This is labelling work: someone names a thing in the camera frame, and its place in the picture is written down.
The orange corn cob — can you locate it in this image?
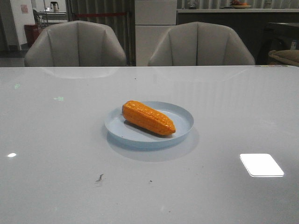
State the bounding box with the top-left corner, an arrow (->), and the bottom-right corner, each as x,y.
122,100 -> 176,136

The light blue round plate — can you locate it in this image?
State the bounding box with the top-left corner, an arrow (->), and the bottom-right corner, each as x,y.
105,101 -> 194,150

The grey leather chair right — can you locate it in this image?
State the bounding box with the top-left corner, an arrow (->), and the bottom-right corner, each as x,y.
148,21 -> 255,66

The grey leather chair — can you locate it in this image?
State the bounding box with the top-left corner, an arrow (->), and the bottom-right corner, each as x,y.
24,21 -> 127,67
148,21 -> 255,66

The white cabinet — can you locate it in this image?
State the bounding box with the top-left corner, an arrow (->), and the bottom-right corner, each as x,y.
135,0 -> 177,66

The grey leather chair left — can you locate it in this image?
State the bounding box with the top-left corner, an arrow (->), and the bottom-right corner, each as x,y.
24,21 -> 127,67

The fruit bowl on counter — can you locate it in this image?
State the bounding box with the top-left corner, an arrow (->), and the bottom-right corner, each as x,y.
230,0 -> 251,9

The red bin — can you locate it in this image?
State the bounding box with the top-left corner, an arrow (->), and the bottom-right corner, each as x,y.
24,24 -> 43,47

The brown cushioned sofa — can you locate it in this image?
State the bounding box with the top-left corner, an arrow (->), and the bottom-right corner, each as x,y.
268,49 -> 299,67

